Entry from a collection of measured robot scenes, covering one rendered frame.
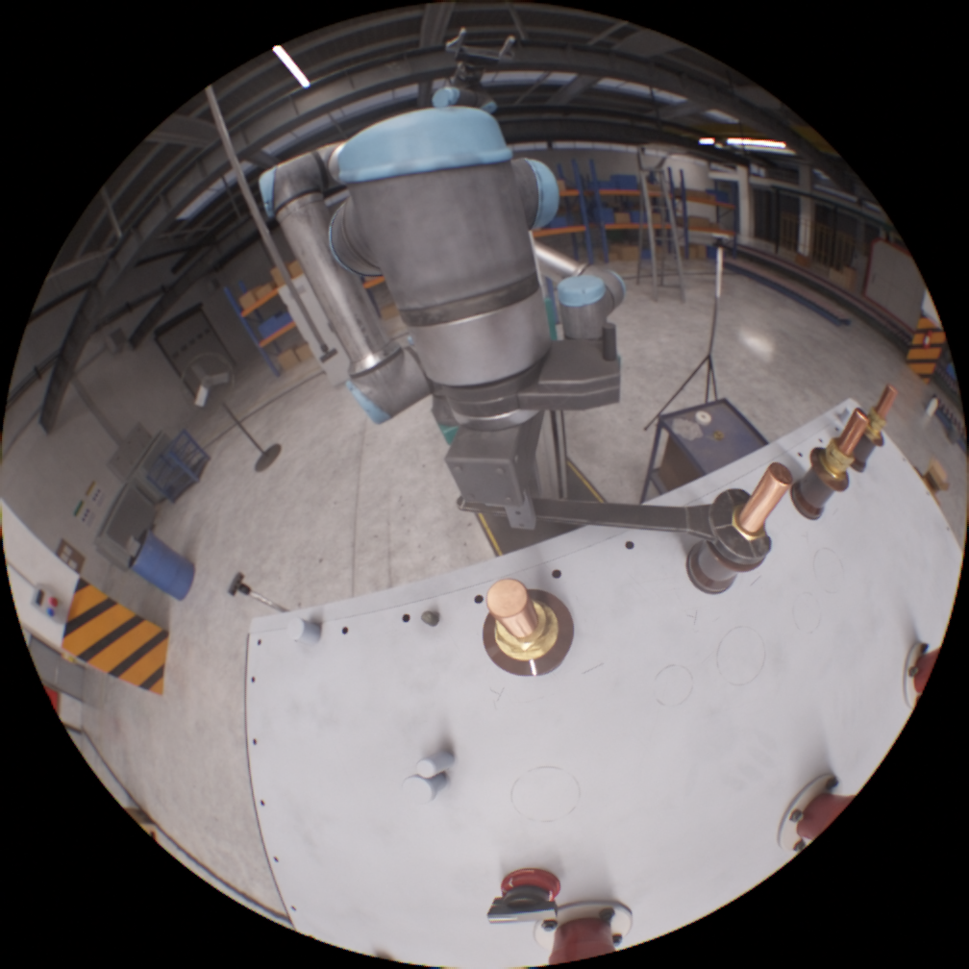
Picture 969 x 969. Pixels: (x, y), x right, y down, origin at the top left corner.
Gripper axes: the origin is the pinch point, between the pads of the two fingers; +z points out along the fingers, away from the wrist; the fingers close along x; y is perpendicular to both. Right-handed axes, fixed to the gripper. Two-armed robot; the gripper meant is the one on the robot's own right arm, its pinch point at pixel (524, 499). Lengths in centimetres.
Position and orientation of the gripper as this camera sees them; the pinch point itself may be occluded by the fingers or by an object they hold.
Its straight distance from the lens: 33.3
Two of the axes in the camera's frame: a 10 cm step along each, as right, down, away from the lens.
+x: -2.7, 7.8, -5.6
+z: 2.4, 6.2, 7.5
